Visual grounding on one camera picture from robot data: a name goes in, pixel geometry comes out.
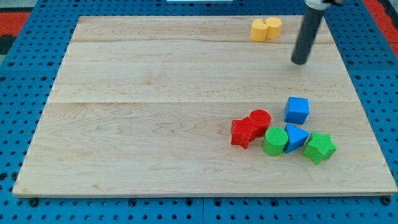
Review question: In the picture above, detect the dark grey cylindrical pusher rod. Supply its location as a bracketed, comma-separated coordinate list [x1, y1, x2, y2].
[291, 6, 325, 65]

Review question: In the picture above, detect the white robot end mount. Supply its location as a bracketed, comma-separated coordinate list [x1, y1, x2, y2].
[304, 0, 344, 11]

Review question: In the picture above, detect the blue cube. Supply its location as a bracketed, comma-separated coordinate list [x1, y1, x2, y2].
[284, 96, 310, 124]

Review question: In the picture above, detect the wooden board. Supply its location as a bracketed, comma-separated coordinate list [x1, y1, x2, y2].
[12, 16, 397, 198]

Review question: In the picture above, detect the yellow hexagon block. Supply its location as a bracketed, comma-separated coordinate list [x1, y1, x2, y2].
[264, 17, 283, 39]

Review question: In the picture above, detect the yellow heart block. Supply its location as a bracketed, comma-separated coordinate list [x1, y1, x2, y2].
[249, 19, 268, 42]

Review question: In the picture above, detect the red cylinder block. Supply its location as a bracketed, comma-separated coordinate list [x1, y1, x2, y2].
[249, 110, 272, 138]

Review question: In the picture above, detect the blue triangular prism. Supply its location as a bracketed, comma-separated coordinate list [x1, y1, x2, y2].
[284, 124, 310, 154]

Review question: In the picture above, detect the green cylinder block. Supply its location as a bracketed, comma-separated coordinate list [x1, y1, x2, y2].
[262, 127, 289, 156]

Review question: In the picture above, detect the green star block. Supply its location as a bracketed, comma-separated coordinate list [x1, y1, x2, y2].
[303, 132, 337, 165]

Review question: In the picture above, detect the red star block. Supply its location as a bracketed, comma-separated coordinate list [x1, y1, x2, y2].
[231, 117, 258, 149]

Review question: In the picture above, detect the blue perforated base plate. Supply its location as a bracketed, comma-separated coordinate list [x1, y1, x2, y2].
[1, 0, 397, 223]

